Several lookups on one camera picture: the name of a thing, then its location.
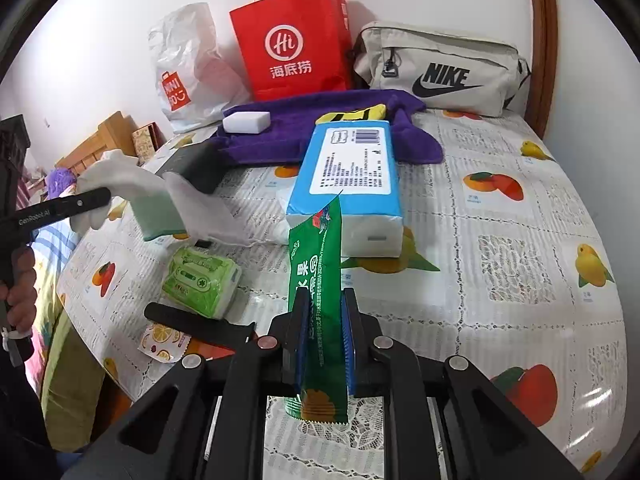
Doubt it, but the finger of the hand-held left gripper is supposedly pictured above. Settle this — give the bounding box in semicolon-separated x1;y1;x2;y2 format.
50;187;112;221

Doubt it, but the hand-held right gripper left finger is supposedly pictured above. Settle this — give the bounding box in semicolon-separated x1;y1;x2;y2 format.
62;290;311;480

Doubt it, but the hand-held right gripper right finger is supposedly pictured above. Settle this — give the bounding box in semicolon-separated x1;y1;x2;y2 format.
341;289;586;480

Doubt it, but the white cloth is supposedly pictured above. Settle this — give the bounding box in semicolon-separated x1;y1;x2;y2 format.
75;149;252;247

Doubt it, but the green snack packet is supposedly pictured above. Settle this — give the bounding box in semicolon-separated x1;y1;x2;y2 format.
282;194;349;423

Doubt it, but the green wet wipes pack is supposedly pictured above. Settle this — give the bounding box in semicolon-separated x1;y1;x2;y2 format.
161;246;242;319

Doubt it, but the dark green box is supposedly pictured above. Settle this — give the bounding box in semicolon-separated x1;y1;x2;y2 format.
144;139;227;194

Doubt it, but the person's left forearm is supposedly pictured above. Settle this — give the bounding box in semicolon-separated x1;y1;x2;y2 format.
0;345;66;480

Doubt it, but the person's left hand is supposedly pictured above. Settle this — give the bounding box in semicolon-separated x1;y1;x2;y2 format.
4;248;38;334

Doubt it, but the purple plush toy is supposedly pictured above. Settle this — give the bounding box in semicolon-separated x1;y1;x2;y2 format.
46;167;81;200

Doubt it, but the light wooden furniture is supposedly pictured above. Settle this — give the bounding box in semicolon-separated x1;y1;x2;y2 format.
55;111;138;177

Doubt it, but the patterned small box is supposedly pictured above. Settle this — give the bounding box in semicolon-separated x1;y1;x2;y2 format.
131;122;167;164

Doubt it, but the black plastic bar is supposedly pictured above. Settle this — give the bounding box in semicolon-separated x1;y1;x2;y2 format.
144;302;257;357

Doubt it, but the lemon print snack packet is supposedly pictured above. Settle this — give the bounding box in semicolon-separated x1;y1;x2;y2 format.
137;324;193;364

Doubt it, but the fruit print tablecloth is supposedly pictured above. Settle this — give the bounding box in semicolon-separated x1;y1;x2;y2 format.
56;107;628;480

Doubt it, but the olive green cushion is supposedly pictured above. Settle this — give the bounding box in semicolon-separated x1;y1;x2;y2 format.
40;305;132;453

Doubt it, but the white plastic shopping bag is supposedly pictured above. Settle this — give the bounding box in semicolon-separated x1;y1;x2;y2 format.
148;2;251;134

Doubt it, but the blue tissue pack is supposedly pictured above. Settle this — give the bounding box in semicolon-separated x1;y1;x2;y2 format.
286;121;405;259

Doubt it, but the white foam block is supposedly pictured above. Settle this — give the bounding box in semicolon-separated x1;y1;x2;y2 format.
222;111;271;134

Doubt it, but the purple towel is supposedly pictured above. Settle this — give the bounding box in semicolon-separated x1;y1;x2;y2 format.
215;89;444;167

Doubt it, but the yellow and black packet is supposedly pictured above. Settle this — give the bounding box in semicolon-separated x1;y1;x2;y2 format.
315;104;387;126

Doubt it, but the red paper bag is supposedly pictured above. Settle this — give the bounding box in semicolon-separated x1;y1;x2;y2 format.
230;0;356;102

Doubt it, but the beige waist bag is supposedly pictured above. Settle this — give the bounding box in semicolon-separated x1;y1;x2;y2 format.
352;21;532;117

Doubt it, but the brown wooden frame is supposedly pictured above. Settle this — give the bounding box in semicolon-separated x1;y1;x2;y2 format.
525;0;559;139

